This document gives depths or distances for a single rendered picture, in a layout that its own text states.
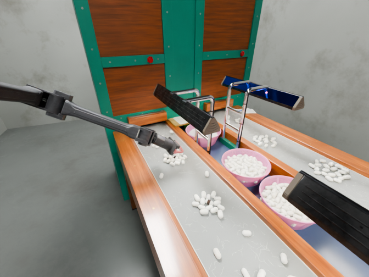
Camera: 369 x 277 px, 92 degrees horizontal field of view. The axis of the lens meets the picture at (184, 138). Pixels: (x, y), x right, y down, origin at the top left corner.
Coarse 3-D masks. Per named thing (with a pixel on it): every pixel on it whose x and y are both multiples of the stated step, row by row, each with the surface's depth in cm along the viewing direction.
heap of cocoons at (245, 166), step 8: (232, 160) 106; (240, 160) 106; (248, 160) 106; (256, 160) 107; (232, 168) 100; (240, 168) 101; (248, 168) 103; (256, 168) 100; (264, 168) 100; (248, 176) 94; (256, 176) 94
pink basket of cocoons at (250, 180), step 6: (234, 150) 112; (240, 150) 112; (246, 150) 111; (222, 156) 105; (252, 156) 110; (258, 156) 108; (222, 162) 100; (264, 162) 104; (270, 168) 95; (234, 174) 92; (240, 180) 94; (246, 180) 92; (252, 180) 92; (258, 180) 93; (246, 186) 97
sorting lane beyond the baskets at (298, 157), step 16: (224, 112) 172; (256, 128) 142; (256, 144) 122; (272, 144) 122; (288, 144) 122; (288, 160) 106; (304, 160) 106; (320, 176) 94; (336, 176) 94; (352, 176) 94; (352, 192) 85; (368, 192) 85; (368, 208) 77
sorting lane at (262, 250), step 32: (160, 128) 143; (160, 160) 107; (192, 160) 106; (192, 192) 85; (224, 192) 85; (192, 224) 71; (224, 224) 71; (256, 224) 71; (224, 256) 61; (256, 256) 61; (288, 256) 61
